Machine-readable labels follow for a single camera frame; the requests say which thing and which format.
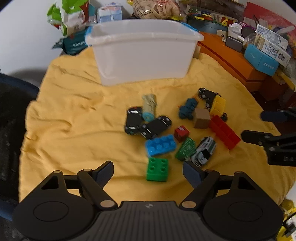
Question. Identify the pack of small milk cartons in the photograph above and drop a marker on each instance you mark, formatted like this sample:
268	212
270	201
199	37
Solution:
109	12

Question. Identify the red bag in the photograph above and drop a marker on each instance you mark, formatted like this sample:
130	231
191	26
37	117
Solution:
270	15

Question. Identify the yellow toy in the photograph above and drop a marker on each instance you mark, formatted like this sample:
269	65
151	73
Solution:
288	222

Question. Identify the black mesh chair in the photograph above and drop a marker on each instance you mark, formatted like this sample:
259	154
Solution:
13	129

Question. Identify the orange box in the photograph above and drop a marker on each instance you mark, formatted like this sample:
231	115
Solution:
231	60

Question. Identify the beige cylinder toy blue cap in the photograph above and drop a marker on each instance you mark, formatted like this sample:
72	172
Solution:
149	104

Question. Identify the flat green box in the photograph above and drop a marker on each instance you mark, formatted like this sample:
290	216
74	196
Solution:
185	149

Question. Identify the black toy car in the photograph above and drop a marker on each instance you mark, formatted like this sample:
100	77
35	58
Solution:
133	119
155	127

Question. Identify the clear bag of snacks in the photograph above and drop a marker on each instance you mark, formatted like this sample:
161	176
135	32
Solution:
156	9

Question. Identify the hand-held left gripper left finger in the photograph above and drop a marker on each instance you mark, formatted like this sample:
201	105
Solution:
104	172

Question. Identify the small red block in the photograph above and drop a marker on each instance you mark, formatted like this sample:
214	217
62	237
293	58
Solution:
181	134

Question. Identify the green building brick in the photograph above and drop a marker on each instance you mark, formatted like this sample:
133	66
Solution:
157	169

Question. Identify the toy box with colourful blocks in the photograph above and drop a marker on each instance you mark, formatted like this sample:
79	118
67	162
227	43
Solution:
208	22

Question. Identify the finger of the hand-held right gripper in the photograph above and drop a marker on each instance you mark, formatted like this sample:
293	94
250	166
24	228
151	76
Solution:
253	137
270	116

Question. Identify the teal toy figure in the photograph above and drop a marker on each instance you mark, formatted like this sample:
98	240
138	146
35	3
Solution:
187	109

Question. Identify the white and blue carton box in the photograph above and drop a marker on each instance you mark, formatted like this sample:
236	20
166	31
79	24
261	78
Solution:
272	45

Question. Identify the white and green toy car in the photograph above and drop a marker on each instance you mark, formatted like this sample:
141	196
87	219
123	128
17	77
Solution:
204	151

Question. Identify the long red building brick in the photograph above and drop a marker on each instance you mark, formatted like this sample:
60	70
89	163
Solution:
224	132

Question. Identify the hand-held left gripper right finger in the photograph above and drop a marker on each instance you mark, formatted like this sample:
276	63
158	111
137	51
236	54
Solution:
191	173

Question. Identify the yellow cloth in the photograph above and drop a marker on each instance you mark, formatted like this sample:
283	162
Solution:
69	127

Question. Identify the dark teal box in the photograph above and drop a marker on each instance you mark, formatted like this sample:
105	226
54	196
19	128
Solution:
74	42

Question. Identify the yellow and black toy truck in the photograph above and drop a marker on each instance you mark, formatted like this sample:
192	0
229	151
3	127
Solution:
217	103

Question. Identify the blue building brick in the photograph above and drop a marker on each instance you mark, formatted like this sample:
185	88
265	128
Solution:
160	144

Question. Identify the green and white snack bag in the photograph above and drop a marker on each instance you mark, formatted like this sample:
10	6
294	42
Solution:
67	16

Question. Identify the brown cube block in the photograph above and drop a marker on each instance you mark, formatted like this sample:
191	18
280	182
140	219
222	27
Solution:
201	118

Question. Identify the grey power bank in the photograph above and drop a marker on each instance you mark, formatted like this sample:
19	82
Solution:
234	44

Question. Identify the light blue box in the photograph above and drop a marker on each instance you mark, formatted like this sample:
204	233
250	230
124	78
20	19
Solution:
261	60

